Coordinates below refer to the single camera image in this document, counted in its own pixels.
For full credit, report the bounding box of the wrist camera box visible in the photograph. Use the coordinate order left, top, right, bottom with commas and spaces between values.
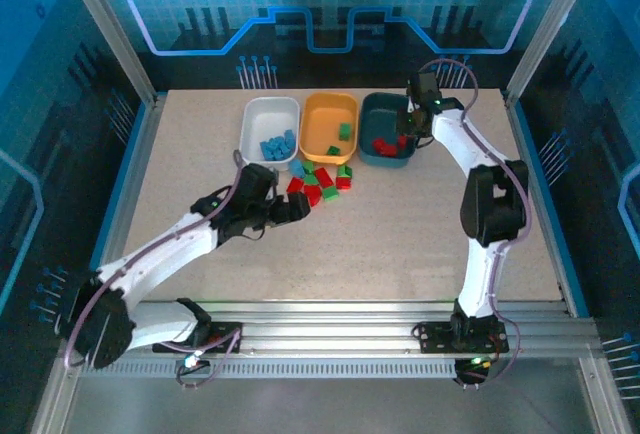
238, 162, 277, 196
408, 72, 440, 101

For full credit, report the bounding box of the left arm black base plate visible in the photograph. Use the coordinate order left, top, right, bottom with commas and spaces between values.
152, 321, 244, 355

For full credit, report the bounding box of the teal plastic container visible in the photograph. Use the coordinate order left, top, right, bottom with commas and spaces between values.
358, 92, 419, 170

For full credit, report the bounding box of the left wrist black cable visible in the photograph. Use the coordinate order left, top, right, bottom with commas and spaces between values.
219, 223, 266, 243

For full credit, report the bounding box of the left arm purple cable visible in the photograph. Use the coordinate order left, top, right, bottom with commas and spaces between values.
63, 150, 247, 390

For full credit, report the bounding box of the aluminium mounting rail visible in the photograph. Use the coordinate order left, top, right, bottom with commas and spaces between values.
58, 300, 604, 361

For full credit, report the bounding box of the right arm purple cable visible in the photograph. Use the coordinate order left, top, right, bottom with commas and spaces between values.
424, 57, 531, 390

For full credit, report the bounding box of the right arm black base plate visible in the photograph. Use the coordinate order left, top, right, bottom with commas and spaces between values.
416, 320, 510, 355

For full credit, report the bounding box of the orange plastic container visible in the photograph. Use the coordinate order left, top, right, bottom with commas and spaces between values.
298, 92, 360, 164

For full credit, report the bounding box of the slotted grey cable duct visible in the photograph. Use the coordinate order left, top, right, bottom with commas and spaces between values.
78, 359, 501, 381

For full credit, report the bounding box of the white plastic container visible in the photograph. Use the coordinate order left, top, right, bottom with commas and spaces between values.
239, 97, 301, 172

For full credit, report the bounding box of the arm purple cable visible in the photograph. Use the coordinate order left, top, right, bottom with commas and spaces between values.
63, 150, 247, 390
424, 57, 531, 390

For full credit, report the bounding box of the controller board with LEDs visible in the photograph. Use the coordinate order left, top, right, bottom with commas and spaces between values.
453, 355, 496, 386
175, 348, 211, 373

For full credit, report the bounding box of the aluminium side rail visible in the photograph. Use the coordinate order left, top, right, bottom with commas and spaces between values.
82, 92, 169, 318
503, 92, 579, 318

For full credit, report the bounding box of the grey metal base panel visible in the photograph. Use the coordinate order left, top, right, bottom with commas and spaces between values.
62, 376, 599, 434

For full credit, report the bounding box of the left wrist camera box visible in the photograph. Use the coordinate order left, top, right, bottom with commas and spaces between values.
238, 162, 277, 196

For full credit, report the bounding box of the aluminium frame post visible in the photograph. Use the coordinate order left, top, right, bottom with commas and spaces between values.
53, 0, 162, 105
503, 0, 604, 105

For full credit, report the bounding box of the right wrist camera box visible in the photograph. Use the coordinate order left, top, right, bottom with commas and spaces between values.
408, 72, 440, 101

